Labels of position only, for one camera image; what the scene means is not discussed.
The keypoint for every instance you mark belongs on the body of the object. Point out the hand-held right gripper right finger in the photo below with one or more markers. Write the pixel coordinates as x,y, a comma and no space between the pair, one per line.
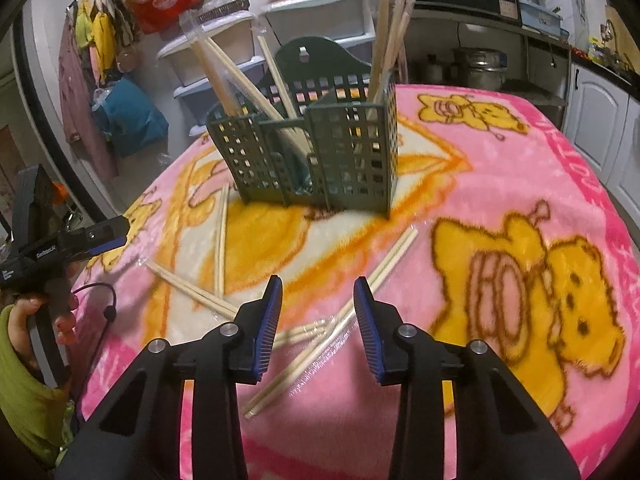
367,330

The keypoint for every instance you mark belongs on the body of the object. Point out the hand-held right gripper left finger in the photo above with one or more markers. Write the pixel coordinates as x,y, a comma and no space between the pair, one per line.
267,330

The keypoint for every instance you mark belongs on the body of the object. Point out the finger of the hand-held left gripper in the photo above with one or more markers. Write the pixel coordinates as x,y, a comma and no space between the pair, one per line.
112,237

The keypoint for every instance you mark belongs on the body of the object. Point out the green plastic utensil basket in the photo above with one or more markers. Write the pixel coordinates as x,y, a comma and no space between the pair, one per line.
345,160

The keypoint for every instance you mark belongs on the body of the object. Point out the person's left forearm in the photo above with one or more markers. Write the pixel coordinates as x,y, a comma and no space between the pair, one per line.
25,410

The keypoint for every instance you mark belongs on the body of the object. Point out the person's left hand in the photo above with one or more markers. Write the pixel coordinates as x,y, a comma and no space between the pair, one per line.
22,330

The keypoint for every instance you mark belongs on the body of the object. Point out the blue cloth bag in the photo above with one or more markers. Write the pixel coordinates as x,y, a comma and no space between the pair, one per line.
130,115

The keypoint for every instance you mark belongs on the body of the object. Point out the pink hanging cloth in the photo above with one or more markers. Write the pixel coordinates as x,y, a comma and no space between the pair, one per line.
80,110

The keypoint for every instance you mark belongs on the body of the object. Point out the pink printed blanket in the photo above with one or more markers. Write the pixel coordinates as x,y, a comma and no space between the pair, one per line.
475,185

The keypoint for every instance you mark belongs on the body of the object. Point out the yellow hanging garments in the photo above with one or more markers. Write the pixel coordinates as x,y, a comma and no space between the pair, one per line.
97,30

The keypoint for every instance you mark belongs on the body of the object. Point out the plastic drawer tower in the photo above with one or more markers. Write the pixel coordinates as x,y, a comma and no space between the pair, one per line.
220,55
320,25

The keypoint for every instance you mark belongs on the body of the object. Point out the brown wicker basket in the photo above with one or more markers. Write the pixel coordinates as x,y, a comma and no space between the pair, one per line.
225,10

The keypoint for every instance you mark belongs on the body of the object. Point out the large steel pot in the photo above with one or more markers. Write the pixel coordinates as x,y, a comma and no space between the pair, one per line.
477,70

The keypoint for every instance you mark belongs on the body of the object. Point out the white kitchen cabinets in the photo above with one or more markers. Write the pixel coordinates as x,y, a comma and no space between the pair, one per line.
605,120

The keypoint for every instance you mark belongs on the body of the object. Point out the light blue box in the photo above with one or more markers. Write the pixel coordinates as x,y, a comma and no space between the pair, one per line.
540,15

